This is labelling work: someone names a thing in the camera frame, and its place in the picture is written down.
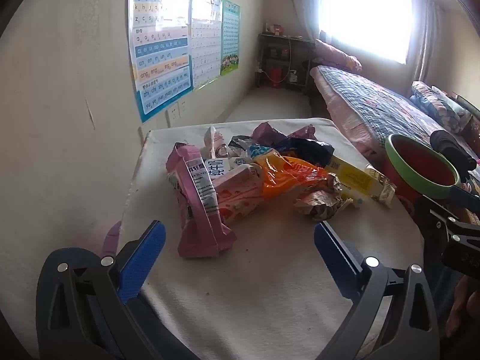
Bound dark wooden headboard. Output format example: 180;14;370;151
455;93;480;136

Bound blue white folded pillows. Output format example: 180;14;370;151
410;80;472;134

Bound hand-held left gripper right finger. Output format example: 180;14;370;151
314;221;441;360

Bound blue plaid quilted bed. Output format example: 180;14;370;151
310;65;480;186

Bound white chart wall poster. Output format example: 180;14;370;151
188;0;224;91

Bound pink snack wrapper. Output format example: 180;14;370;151
166;142;238;259

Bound yellow white wrapper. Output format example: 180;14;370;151
324;155;397;209

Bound mauve foil wrapper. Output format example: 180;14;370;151
250;121;317;147

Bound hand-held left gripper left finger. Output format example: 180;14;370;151
35;219;199;360

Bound pink bed sheet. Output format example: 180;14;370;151
315;74;392;160

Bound green number wall poster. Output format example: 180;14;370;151
219;0;241;76

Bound brown wrapper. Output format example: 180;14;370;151
294;172;355;221

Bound small white wrapper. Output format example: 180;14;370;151
203;125;229;158

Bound black garment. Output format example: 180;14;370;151
429;129;478;184

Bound dark blue wrapper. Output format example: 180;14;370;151
275;137;335;167

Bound person's right hand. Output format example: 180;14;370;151
446;275;480;340

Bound red bin with green rim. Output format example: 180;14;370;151
384;133;461;211

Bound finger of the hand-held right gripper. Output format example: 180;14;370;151
448;184;480;208
422;195;480;248

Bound red bucket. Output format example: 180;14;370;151
267;67;286;88

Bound alphabet wall poster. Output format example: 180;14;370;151
127;0;194;124

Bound orange snack wrapper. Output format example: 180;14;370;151
249;145;331;201

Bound dark bedside table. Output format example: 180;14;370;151
257;32;316;91

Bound black silver wrapper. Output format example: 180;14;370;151
229;135;259;155

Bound pink curtain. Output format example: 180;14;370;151
284;0;328;43
408;0;440;85

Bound pink pillow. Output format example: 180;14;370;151
312;38;363;73

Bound strawberry print packet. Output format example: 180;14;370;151
205;157;265;226

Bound window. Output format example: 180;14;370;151
319;0;414;65

